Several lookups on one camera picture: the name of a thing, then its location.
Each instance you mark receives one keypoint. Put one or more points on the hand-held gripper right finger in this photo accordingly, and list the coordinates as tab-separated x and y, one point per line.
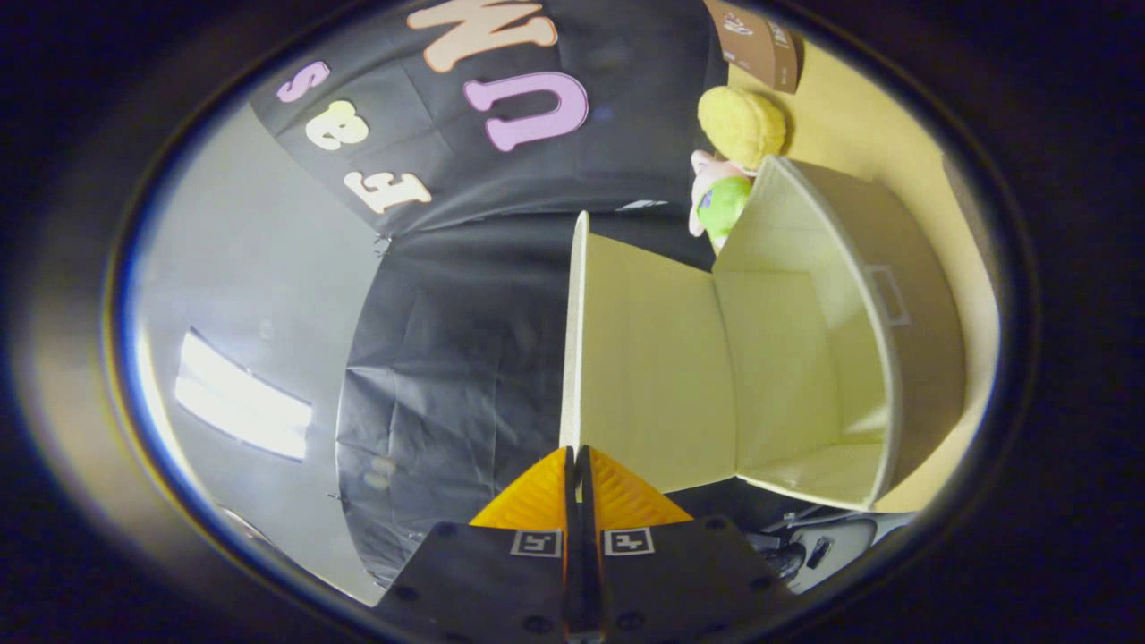
671	581

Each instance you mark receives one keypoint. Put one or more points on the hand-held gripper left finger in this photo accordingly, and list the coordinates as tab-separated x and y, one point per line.
501	581

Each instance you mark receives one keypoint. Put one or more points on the beige fabric storage box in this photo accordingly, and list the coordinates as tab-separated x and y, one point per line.
653	358

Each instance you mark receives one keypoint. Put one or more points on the ceiling light panel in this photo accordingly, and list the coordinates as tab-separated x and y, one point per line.
241	398

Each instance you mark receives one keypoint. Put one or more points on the pink and green plush toy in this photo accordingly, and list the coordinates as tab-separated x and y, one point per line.
720	206

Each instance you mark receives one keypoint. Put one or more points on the yellow plush toy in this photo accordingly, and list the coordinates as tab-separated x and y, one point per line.
742	125

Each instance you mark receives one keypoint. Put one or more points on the brown book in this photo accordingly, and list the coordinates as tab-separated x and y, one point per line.
760	45

